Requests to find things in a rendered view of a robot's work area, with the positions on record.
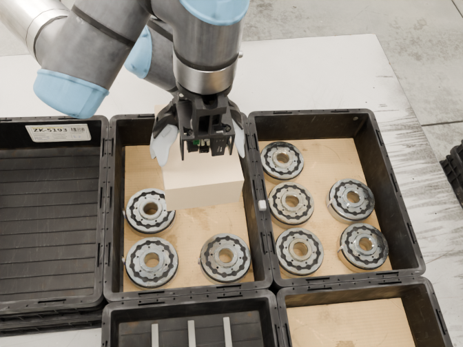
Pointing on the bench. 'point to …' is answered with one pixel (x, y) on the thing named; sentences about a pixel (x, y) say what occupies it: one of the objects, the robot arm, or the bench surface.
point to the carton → (200, 177)
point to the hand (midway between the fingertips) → (196, 149)
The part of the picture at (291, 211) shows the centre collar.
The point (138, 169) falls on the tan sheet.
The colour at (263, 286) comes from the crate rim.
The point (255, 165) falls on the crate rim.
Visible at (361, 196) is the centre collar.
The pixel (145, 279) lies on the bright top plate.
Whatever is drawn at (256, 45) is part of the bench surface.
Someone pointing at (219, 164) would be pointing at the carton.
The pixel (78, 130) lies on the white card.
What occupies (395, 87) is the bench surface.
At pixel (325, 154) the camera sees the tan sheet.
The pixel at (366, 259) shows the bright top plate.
